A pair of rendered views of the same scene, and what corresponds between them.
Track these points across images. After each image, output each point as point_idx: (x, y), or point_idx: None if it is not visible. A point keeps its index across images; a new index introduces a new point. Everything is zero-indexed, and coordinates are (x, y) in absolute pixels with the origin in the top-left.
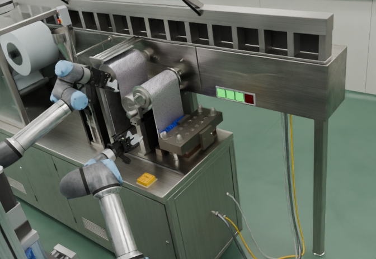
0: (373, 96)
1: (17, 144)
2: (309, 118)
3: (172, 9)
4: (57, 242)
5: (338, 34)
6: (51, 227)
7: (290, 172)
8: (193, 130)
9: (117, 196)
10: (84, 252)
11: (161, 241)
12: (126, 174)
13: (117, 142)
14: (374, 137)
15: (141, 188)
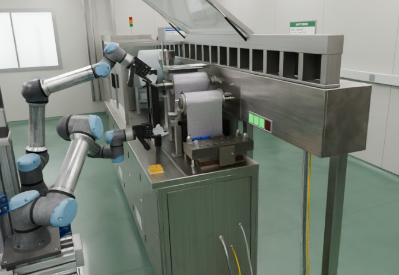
0: None
1: (44, 83)
2: (308, 152)
3: (231, 36)
4: (120, 223)
5: None
6: (125, 212)
7: (349, 254)
8: (215, 144)
9: (83, 143)
10: (130, 237)
11: (156, 234)
12: (148, 162)
13: (139, 125)
14: None
15: (146, 173)
